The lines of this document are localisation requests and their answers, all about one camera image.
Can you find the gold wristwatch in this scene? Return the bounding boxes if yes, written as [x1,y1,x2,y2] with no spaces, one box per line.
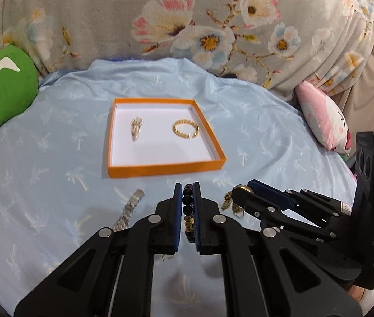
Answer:
[220,184,253,218]

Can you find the grey floral blanket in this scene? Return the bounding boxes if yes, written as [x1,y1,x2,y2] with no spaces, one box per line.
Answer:
[0,0,374,136]

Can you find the gold woven bangle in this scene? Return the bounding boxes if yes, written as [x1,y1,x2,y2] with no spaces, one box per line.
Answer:
[172,119,200,139]

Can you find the pearl and gold bracelet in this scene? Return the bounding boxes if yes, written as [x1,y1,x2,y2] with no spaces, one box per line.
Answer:
[130,116,143,141]

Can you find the pink white cushion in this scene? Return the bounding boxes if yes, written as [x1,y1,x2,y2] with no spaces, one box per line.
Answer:
[294,81,352,156]

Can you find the green cushion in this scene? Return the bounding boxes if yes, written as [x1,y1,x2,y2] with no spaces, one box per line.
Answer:
[0,46,39,126]

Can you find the person's hand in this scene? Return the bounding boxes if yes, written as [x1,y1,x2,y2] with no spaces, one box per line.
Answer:
[345,285,374,305]

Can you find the orange cardboard box tray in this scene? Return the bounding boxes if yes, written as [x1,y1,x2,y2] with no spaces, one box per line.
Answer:
[107,97,226,178]

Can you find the silver metal wristwatch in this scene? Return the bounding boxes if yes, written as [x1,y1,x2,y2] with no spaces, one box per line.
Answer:
[112,189,145,232]

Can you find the black bead bracelet gold charms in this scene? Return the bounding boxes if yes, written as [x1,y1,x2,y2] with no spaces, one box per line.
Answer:
[183,184,196,243]

